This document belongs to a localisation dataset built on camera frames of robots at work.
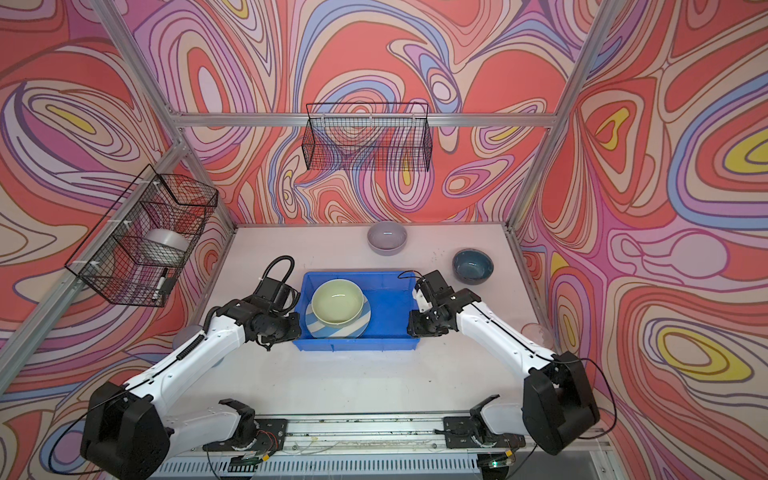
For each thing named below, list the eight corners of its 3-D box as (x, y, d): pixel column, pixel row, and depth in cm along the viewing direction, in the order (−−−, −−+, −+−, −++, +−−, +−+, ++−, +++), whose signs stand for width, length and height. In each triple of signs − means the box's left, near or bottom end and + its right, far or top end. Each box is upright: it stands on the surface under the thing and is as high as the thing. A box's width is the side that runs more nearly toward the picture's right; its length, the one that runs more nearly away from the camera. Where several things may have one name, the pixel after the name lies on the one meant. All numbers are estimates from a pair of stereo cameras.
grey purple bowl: (367, 258, 111) (366, 249, 107) (368, 231, 120) (368, 221, 116) (406, 258, 111) (407, 249, 107) (405, 231, 120) (405, 221, 116)
